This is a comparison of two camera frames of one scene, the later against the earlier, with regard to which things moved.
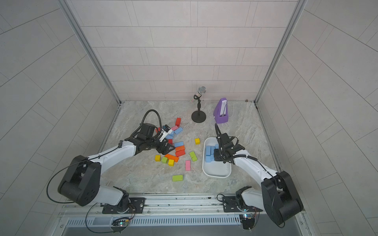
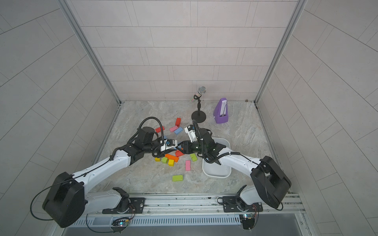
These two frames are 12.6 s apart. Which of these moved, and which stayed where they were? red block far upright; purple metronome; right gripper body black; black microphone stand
Moved: right gripper body black
Stayed: red block far upright; purple metronome; black microphone stand
